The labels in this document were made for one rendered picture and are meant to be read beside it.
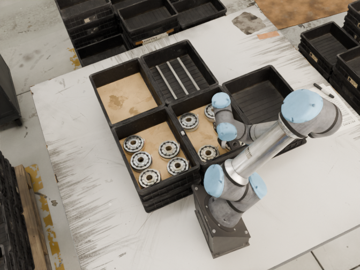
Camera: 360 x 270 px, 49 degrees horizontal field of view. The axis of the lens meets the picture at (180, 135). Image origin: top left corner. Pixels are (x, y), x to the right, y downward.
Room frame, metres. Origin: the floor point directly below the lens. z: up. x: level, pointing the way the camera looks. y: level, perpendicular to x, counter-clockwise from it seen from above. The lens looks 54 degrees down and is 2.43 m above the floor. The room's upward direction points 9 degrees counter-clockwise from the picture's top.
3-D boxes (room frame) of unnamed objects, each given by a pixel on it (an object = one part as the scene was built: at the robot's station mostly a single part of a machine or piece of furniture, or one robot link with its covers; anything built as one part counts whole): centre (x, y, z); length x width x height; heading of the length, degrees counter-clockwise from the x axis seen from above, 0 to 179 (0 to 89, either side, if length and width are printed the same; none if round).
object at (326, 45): (2.11, -1.22, 0.26); 0.40 x 0.30 x 0.23; 17
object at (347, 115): (1.28, -0.81, 0.70); 0.33 x 0.23 x 0.01; 17
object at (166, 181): (1.05, 0.13, 0.92); 0.40 x 0.30 x 0.02; 17
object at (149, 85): (1.43, 0.24, 0.87); 0.40 x 0.30 x 0.11; 17
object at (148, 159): (1.03, 0.20, 0.86); 0.10 x 0.10 x 0.01
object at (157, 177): (0.92, 0.17, 0.86); 0.10 x 0.10 x 0.01
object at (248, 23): (2.08, -0.56, 0.71); 0.22 x 0.19 x 0.01; 17
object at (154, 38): (2.35, 0.07, 0.41); 0.31 x 0.02 x 0.16; 106
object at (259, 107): (1.22, -0.45, 0.87); 0.40 x 0.30 x 0.11; 17
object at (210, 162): (1.13, -0.16, 0.92); 0.40 x 0.30 x 0.02; 17
